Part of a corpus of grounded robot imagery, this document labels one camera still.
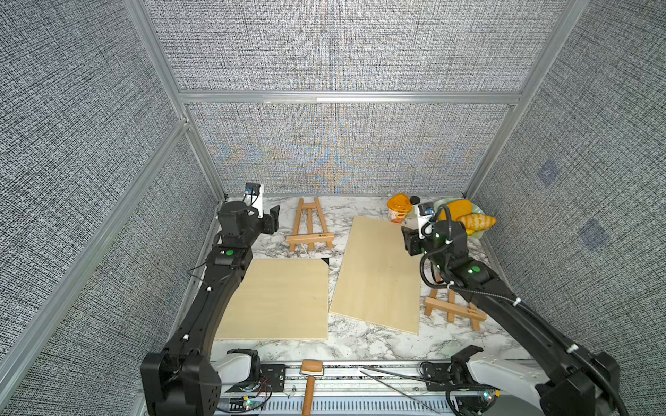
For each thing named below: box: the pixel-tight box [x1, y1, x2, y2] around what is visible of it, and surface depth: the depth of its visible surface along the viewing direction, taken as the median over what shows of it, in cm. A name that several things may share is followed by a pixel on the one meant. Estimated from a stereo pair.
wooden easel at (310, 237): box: [286, 196, 335, 252], surface depth 108 cm
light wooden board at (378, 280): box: [328, 215, 422, 335], surface depth 92 cm
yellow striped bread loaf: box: [456, 212, 498, 231], surface depth 102 cm
